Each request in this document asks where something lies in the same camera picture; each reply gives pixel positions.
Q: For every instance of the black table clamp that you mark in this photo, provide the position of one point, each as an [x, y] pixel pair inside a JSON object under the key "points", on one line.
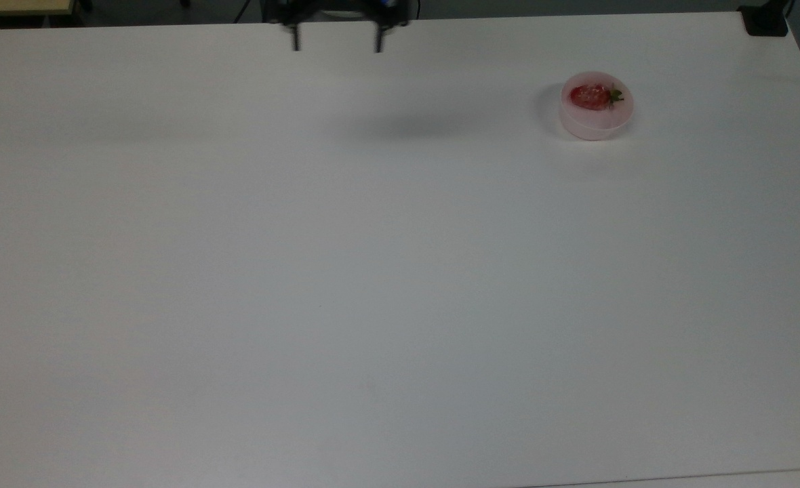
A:
{"points": [[766, 19]]}

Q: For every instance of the pink plastic bowl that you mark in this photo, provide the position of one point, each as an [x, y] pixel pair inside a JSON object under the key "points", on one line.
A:
{"points": [[593, 125]]}

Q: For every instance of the light wooden table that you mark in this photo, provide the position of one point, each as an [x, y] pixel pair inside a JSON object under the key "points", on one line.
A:
{"points": [[13, 7]]}

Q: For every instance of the red strawberry with green leaves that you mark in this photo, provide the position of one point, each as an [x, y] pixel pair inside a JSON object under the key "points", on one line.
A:
{"points": [[591, 97]]}

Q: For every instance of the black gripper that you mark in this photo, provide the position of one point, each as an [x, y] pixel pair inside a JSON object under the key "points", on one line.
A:
{"points": [[335, 8]]}

